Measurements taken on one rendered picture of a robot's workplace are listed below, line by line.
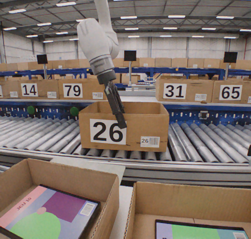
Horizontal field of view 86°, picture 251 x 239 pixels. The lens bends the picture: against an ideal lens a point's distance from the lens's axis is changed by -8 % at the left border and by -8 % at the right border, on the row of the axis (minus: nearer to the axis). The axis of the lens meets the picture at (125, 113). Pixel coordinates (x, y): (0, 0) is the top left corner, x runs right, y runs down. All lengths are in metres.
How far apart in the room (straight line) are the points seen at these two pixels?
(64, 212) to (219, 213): 0.35
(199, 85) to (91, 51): 0.82
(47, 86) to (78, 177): 1.01
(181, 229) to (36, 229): 0.30
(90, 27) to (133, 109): 0.52
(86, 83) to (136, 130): 0.67
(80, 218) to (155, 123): 0.42
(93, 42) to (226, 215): 0.63
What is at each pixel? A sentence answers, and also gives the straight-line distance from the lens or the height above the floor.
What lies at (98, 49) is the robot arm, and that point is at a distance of 0.57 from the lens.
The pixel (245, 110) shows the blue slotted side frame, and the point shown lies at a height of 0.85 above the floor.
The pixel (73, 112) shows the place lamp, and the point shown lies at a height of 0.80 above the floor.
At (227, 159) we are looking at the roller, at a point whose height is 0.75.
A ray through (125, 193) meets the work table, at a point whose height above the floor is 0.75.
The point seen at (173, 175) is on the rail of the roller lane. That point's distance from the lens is 0.62.
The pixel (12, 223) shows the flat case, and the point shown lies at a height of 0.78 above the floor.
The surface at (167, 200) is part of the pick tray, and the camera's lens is 0.38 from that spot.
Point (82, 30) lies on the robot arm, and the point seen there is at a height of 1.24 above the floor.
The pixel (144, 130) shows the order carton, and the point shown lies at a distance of 0.63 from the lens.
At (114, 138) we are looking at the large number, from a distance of 0.65.
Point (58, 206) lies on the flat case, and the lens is 0.42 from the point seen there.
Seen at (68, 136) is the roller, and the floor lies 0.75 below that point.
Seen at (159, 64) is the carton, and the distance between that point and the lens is 5.65.
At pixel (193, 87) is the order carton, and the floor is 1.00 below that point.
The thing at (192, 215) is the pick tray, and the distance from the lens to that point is 0.42.
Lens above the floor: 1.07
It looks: 15 degrees down
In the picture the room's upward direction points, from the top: straight up
